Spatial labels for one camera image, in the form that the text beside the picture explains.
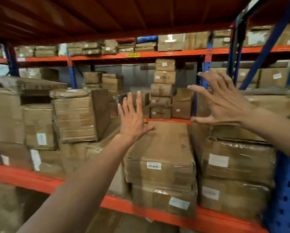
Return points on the person's right hand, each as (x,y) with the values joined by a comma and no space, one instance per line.
(230,106)

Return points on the person's left hand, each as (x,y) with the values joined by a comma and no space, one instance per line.
(132,123)

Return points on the pile of cardboard boxes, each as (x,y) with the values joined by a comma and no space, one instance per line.
(159,148)

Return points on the orange blue metal shelf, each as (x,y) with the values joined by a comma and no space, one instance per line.
(208,222)
(174,52)

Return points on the person's left forearm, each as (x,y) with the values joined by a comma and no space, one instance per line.
(82,189)

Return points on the stacks of small cardboard boxes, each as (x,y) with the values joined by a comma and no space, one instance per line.
(164,77)

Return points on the red flat package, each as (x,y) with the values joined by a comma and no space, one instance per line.
(125,40)

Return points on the blue flat package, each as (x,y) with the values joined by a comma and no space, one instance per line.
(147,39)

